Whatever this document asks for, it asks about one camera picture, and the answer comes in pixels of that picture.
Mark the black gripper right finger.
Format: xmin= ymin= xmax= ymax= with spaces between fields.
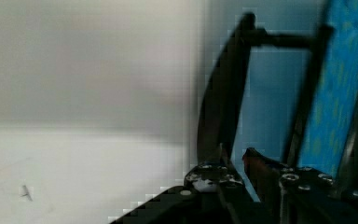
xmin=242 ymin=147 xmax=296 ymax=212

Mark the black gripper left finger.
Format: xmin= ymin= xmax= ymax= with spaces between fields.
xmin=184 ymin=163 xmax=244 ymax=192

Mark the black toaster oven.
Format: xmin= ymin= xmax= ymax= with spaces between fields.
xmin=196 ymin=0 xmax=358 ymax=184

